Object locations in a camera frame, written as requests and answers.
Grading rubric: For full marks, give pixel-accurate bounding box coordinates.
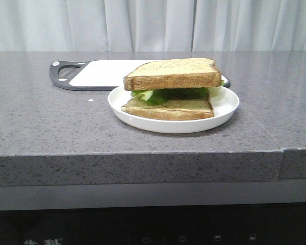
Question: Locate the bread slice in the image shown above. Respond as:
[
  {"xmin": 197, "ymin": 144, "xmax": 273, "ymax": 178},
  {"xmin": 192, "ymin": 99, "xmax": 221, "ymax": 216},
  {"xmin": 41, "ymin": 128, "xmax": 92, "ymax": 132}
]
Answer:
[
  {"xmin": 123, "ymin": 58, "xmax": 222, "ymax": 91},
  {"xmin": 121, "ymin": 91, "xmax": 214, "ymax": 121}
]

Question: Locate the white curtain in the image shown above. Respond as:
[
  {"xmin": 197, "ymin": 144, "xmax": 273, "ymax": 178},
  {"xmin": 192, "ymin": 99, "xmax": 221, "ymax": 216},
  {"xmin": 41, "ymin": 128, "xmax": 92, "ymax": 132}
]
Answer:
[{"xmin": 0, "ymin": 1, "xmax": 306, "ymax": 52}]

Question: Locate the white round plate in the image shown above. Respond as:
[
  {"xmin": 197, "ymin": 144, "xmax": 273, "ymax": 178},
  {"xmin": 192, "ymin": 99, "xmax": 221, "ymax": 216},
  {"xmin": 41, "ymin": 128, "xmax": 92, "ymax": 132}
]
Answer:
[{"xmin": 108, "ymin": 86, "xmax": 240, "ymax": 134}]

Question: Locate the green lettuce leaf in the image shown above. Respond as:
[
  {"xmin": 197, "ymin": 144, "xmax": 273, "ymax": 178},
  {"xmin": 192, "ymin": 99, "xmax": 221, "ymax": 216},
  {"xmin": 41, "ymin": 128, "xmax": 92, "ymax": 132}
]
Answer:
[{"xmin": 127, "ymin": 79, "xmax": 225, "ymax": 108}]

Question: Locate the white cutting board black rim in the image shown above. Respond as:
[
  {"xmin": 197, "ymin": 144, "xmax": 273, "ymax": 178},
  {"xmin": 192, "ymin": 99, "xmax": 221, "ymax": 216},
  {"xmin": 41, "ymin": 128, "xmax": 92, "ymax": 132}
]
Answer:
[{"xmin": 49, "ymin": 60, "xmax": 229, "ymax": 91}]

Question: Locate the black appliance control panel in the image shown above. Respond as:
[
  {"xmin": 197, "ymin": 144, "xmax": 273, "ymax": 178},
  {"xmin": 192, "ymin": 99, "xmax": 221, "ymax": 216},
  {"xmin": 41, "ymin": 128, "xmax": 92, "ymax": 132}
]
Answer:
[{"xmin": 0, "ymin": 203, "xmax": 306, "ymax": 244}]

